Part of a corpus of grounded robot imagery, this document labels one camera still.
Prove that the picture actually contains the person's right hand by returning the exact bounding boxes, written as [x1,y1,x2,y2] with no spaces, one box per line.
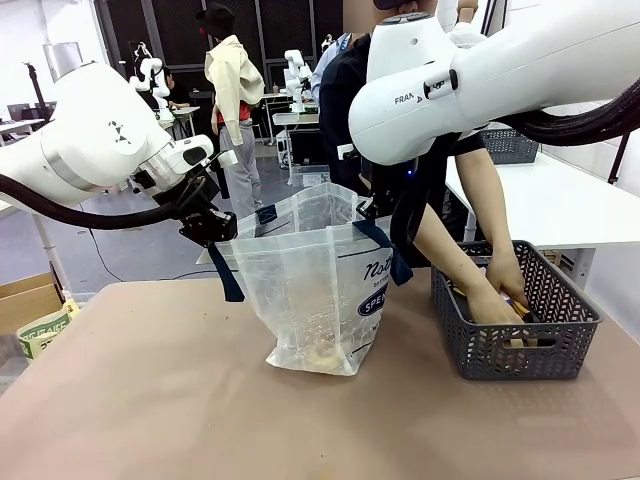
[466,284,525,327]

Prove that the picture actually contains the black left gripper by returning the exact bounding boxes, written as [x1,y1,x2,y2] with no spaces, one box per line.
[151,174,239,248]

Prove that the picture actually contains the person in black t-shirt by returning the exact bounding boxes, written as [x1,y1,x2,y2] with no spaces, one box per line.
[318,0,489,269]

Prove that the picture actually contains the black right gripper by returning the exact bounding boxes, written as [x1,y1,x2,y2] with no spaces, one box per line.
[356,164,402,222]

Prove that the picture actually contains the seated person in black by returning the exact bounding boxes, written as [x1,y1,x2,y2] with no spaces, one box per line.
[161,66,193,109]

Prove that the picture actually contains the brown cardboard box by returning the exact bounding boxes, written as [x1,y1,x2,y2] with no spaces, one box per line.
[0,271,67,337]

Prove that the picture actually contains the black left arm cable bundle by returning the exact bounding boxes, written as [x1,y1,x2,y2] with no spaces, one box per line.
[0,173,209,232]

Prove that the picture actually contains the person in white shirt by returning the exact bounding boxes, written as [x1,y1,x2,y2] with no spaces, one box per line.
[439,0,489,49]

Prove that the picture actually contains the grey panel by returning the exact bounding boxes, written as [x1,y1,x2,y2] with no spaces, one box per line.
[43,41,84,84]

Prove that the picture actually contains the orange packaged item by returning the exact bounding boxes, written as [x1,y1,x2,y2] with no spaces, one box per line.
[504,291,532,317]

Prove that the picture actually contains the person's left forearm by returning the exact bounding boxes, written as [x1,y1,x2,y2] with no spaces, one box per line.
[459,146,519,267]

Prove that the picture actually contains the mannequin with beige jacket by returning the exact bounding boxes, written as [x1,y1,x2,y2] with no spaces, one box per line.
[195,1,267,209]

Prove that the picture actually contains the green and white carton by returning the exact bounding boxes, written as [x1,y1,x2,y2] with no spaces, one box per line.
[16,298,82,361]

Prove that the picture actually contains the black slanted pole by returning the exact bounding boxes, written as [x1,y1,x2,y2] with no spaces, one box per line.
[606,131,632,184]

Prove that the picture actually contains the white side table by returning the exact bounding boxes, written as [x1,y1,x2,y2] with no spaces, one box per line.
[444,149,640,252]

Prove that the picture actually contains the translucent shopping bag navy handles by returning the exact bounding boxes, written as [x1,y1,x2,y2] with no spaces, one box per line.
[206,181,417,377]

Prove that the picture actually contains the black tripod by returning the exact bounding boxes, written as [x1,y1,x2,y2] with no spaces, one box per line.
[22,61,54,124]

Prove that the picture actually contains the person's left hand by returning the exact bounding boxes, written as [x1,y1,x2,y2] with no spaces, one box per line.
[486,251,529,307]

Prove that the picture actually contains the wood-top background table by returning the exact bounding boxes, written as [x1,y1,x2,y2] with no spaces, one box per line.
[156,105,202,142]
[271,111,322,172]

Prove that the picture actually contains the clear storage bin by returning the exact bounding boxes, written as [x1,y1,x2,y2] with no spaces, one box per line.
[290,164,332,188]

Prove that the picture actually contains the person's right forearm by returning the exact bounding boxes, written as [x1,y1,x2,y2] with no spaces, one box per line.
[413,201,494,302]

